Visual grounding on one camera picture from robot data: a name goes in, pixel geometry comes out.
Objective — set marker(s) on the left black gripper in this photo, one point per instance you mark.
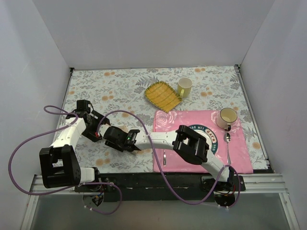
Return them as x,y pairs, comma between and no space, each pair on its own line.
95,129

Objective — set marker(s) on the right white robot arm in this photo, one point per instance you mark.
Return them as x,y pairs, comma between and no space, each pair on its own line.
190,145

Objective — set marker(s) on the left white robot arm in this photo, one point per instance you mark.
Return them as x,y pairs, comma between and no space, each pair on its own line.
59,164

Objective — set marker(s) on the floral tablecloth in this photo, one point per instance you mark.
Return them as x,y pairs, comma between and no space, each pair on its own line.
119,94

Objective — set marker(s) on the silver fork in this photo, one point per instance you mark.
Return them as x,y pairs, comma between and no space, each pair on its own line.
164,158

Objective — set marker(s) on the yellow woven bamboo tray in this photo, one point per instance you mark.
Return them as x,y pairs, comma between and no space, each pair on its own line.
163,96

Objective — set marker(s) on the yellow green mug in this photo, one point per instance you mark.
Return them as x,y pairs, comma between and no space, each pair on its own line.
184,86

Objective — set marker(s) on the green rimmed white plate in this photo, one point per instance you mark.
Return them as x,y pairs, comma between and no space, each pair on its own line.
210,136

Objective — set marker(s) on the silver spoon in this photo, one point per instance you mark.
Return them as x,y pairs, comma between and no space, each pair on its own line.
227,139

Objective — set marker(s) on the pink mug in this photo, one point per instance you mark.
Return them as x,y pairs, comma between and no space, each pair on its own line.
225,118

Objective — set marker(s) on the pink placemat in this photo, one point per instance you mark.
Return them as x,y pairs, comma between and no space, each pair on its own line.
239,155

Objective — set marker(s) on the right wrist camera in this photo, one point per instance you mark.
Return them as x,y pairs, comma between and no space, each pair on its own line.
115,135

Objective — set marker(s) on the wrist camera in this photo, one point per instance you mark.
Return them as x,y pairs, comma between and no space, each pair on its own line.
115,135
83,106

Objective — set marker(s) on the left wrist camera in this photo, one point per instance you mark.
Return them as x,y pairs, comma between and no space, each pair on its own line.
83,106

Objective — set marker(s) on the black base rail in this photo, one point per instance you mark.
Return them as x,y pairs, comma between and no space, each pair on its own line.
152,187

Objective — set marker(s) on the aluminium frame rail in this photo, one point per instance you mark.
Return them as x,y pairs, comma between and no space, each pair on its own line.
254,183

